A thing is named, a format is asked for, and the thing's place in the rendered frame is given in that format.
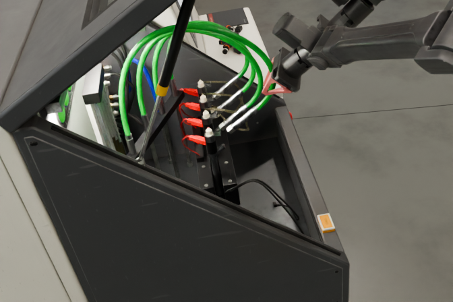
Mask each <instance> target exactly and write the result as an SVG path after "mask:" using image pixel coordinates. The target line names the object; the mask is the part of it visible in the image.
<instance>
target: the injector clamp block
mask: <svg viewBox="0 0 453 302"><path fill-rule="evenodd" d="M223 121H224V119H223V118H222V117H221V116H219V117H217V118H214V119H213V120H212V122H213V126H214V130H215V129H216V128H217V127H219V125H220V124H221V123H222V122H223ZM200 131H201V136H202V137H204V128H203V127H200ZM216 144H217V147H219V146H220V145H222V144H224V145H225V147H226V148H225V149H224V150H223V151H222V152H221V153H220V154H219V155H218V157H217V158H218V167H219V171H220V178H221V183H222V190H223V194H222V195H217V193H216V186H215V182H214V175H213V171H212V165H211V163H210V157H209V156H208V153H207V149H206V145H203V150H204V159H205V161H204V162H197V159H196V162H197V168H198V178H199V184H200V189H203V190H205V191H207V192H210V193H212V194H214V195H217V196H218V197H220V196H224V195H225V200H228V201H230V202H232V203H234V204H236V205H240V204H241V203H240V198H239V190H238V188H237V189H234V190H232V192H230V191H228V192H227V193H225V191H226V190H228V189H230V188H232V187H235V186H237V178H236V174H235V169H234V165H233V159H232V156H231V150H230V147H229V141H228V138H227V131H226V129H225V130H224V131H223V130H222V131H221V136H216Z"/></svg>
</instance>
